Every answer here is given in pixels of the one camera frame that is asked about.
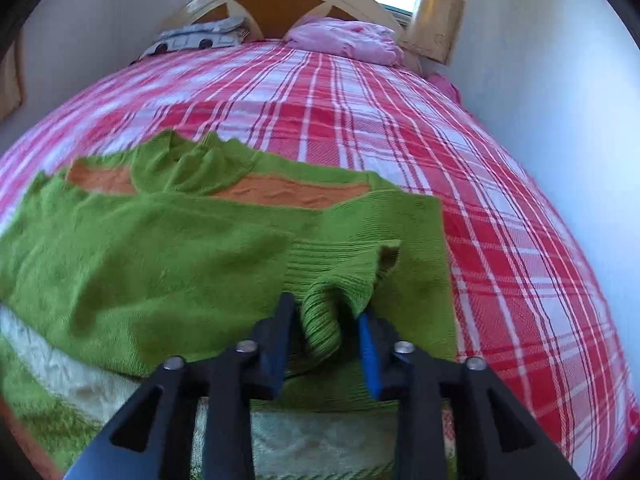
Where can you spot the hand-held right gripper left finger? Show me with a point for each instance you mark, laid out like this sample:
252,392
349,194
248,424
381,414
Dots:
277,360

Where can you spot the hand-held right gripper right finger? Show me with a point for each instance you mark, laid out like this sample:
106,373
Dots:
370,355

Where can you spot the green knitted sweater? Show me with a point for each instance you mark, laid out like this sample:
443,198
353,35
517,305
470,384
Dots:
150,260

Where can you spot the red plaid blanket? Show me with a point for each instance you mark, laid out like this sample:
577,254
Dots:
350,125

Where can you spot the pink bed sheet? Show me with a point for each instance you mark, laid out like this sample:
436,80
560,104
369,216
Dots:
442,86

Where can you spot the pink pillow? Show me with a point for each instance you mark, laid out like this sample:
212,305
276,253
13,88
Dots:
345,37

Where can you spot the grey patterned pillow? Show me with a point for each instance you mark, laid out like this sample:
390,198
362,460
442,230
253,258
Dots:
200,35

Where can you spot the yellow curtain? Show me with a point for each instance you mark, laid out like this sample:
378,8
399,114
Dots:
440,10
11,80

